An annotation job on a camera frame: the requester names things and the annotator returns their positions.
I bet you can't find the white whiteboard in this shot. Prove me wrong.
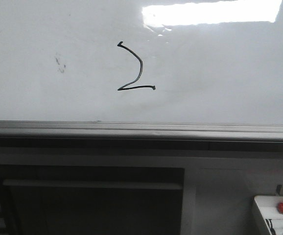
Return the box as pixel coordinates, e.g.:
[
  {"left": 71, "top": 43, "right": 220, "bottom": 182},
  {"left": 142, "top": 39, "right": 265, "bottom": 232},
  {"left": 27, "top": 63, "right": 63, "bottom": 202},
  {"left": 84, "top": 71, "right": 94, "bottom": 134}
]
[{"left": 0, "top": 0, "right": 283, "bottom": 124}]

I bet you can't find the grey whiteboard marker tray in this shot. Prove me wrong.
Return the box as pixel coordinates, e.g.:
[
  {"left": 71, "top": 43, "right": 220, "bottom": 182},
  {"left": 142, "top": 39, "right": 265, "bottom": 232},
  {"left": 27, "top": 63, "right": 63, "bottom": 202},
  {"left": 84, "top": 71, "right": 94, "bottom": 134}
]
[{"left": 0, "top": 120, "right": 283, "bottom": 152}]

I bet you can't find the dark cabinet with shelf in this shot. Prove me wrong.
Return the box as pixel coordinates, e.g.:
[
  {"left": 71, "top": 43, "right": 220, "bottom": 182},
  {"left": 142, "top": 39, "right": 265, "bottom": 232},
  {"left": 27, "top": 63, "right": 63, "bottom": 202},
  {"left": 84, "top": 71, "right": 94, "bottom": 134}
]
[{"left": 0, "top": 165, "right": 185, "bottom": 235}]

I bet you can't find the white storage box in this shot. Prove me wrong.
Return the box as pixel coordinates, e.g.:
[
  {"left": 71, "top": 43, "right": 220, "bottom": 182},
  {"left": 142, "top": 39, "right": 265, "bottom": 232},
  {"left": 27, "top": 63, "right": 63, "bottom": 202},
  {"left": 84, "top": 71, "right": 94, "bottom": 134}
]
[{"left": 252, "top": 195, "right": 283, "bottom": 235}]

